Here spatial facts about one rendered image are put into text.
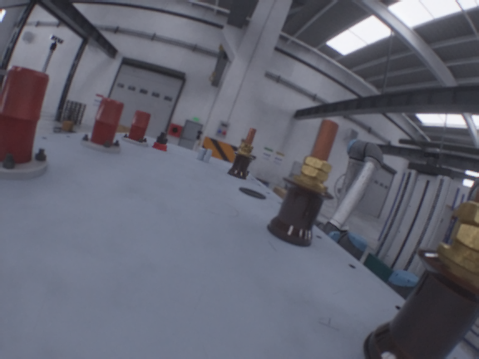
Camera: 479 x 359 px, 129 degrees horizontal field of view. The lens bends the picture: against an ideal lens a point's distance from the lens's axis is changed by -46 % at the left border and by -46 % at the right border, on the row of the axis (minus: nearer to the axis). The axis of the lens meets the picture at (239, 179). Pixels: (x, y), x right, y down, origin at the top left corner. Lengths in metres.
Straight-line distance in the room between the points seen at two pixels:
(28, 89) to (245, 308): 0.33
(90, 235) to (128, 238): 0.04
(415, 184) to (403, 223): 0.24
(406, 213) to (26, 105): 1.54
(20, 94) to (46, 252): 0.20
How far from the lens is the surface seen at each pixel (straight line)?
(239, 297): 0.18
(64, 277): 0.16
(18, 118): 0.32
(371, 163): 1.27
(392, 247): 1.43
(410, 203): 1.42
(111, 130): 0.59
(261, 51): 6.13
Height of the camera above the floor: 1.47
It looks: 8 degrees down
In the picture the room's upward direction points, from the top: 19 degrees clockwise
